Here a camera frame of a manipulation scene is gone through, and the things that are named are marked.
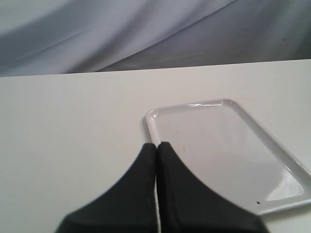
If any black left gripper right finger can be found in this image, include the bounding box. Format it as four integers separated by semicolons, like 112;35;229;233
156;142;268;233

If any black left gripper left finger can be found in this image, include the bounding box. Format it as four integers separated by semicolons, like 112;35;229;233
56;143;158;233

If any white rectangular plastic tray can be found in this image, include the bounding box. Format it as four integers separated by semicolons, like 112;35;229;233
145;99;311;215

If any grey backdrop cloth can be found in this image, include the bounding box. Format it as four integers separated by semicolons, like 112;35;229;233
0;0;311;77

